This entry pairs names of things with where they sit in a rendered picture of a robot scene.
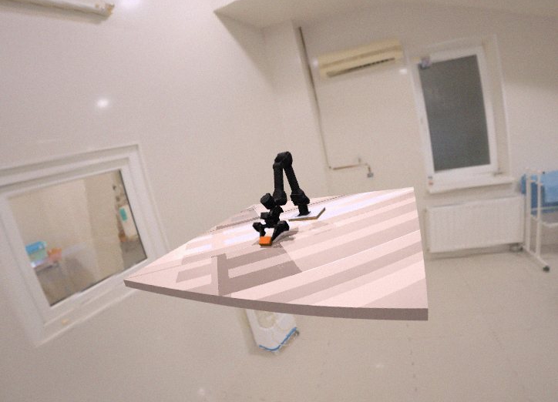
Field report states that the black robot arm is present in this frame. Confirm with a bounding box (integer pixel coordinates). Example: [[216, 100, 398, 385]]
[[260, 151, 311, 222]]

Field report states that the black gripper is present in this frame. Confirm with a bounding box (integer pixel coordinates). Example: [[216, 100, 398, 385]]
[[252, 213, 290, 241]]

